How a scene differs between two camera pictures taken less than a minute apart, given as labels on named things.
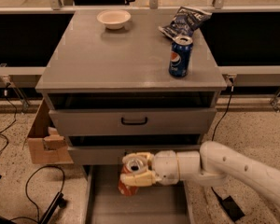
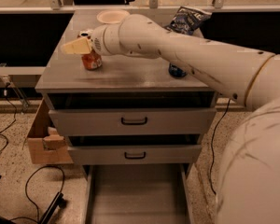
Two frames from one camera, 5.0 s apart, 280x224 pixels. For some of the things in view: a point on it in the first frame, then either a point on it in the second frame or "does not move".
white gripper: [164, 167] to [97, 41]
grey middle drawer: [114, 154] does not move
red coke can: [132, 165] to [91, 61]
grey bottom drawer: [105, 203] does not move
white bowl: [114, 19] does not move
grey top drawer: [133, 122] does not move
